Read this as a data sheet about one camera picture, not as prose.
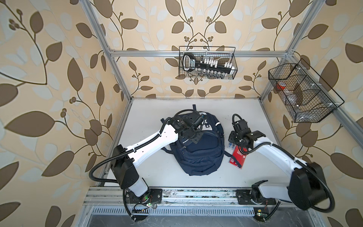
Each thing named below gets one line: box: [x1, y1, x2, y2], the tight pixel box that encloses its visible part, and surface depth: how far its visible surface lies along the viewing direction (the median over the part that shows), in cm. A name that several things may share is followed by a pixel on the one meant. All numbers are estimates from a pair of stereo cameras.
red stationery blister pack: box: [227, 142, 248, 169], surface depth 88 cm
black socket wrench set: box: [182, 52, 235, 78], surface depth 86 cm
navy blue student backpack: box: [160, 104, 242, 176], surface depth 82 cm
